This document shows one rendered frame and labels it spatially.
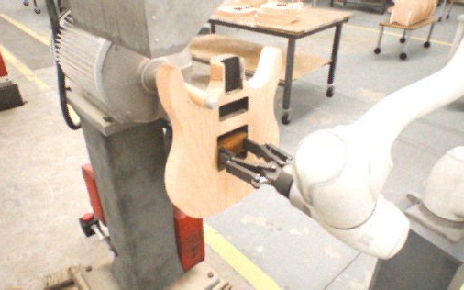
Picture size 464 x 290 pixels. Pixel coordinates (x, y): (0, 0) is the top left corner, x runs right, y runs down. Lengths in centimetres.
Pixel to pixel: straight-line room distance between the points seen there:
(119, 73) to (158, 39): 32
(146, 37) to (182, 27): 6
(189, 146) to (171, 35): 29
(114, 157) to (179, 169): 37
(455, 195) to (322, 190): 84
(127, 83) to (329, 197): 54
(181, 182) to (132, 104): 23
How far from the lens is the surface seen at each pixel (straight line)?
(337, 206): 49
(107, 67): 82
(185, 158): 75
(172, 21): 52
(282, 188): 70
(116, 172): 111
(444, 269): 137
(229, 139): 82
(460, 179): 124
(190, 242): 146
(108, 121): 96
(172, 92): 67
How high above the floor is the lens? 153
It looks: 31 degrees down
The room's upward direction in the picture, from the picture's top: straight up
